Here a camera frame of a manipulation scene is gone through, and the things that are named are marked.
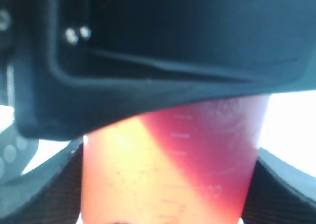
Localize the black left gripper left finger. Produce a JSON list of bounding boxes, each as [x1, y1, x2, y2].
[[0, 141, 83, 224]]

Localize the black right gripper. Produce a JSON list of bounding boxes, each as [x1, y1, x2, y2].
[[0, 0, 39, 177]]

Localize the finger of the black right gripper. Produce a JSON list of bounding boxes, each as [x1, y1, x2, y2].
[[13, 0, 316, 140]]

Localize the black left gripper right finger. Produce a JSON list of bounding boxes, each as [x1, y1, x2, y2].
[[242, 149, 316, 224]]

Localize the red ketchup squeeze bottle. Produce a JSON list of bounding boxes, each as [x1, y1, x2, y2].
[[81, 95, 269, 224]]

